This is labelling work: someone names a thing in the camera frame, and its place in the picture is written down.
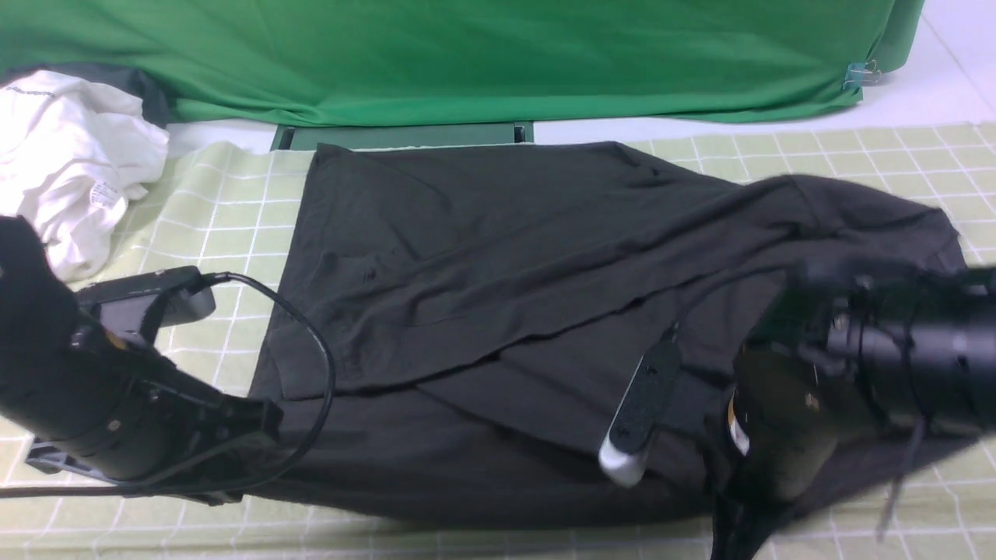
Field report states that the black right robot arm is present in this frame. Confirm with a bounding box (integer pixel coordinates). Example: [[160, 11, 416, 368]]
[[727, 256, 994, 506]]

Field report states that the teal binder clip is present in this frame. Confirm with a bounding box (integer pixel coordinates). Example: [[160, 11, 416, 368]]
[[842, 59, 882, 91]]

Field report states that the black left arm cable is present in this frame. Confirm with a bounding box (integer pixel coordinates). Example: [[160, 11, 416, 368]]
[[0, 272, 337, 499]]

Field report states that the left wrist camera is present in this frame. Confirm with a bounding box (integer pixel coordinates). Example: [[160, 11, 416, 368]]
[[75, 266, 216, 346]]

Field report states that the green backdrop cloth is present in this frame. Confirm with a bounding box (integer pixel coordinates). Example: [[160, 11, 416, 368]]
[[1, 1, 924, 127]]

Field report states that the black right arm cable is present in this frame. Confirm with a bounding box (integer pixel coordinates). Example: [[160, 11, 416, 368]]
[[875, 412, 927, 545]]

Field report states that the dark green metal bracket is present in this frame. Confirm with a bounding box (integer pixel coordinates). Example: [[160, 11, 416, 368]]
[[271, 121, 534, 150]]

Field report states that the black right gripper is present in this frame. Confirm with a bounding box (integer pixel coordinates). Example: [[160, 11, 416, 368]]
[[724, 311, 881, 506]]

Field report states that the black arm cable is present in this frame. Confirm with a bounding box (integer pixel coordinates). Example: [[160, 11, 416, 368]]
[[0, 272, 337, 499], [875, 412, 927, 545]]

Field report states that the dark gray garment under shirt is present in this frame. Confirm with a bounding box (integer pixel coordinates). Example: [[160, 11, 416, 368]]
[[2, 61, 171, 128]]

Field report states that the white crumpled t-shirt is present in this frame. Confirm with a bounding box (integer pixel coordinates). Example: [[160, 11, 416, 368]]
[[1, 70, 170, 282]]

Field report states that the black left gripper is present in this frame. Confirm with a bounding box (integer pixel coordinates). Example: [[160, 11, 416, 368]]
[[23, 327, 283, 506]]

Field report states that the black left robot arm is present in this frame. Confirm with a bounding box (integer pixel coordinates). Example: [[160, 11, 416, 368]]
[[1, 217, 283, 506]]

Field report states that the dark gray long-sleeve top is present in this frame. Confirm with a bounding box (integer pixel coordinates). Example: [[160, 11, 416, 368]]
[[249, 142, 968, 559]]

